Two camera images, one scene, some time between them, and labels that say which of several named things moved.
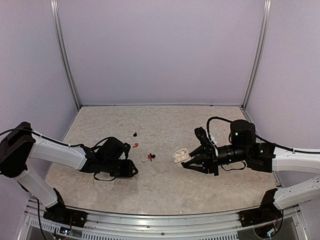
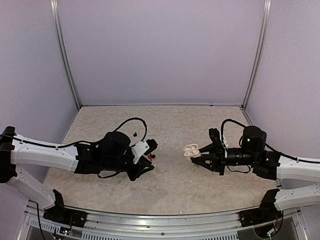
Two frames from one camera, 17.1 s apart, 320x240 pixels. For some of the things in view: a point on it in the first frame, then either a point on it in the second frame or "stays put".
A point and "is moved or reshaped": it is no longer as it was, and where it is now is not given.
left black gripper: [128, 170] -> [140, 170]
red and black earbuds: [151, 156] stays put
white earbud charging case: [181, 156] is moved or reshaped
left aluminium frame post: [55, 14] stays put
